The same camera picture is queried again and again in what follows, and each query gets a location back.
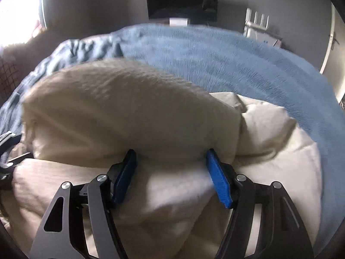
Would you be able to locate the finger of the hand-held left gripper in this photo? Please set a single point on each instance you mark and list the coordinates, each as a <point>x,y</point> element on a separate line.
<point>6,139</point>
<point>14,162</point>

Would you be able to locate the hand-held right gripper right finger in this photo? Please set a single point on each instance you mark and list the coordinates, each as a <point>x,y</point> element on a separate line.
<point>218,178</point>

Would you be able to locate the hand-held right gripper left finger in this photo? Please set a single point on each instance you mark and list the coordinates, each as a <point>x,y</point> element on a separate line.
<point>122,175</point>

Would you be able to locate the cream hooded puffer jacket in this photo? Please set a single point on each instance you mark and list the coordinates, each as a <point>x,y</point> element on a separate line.
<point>107,99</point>

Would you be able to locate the blue fleece blanket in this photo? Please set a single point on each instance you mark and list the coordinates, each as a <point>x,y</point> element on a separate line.
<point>215,59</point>

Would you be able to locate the window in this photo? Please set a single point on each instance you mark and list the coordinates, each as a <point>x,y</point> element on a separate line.
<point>18,8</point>

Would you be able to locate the white router with antennas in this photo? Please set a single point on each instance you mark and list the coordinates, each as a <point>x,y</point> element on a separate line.
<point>256,23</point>

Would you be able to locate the small white box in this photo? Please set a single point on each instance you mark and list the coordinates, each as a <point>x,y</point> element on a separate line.
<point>178,21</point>

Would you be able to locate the black flat screen television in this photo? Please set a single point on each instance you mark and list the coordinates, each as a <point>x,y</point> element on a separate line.
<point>180,2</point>

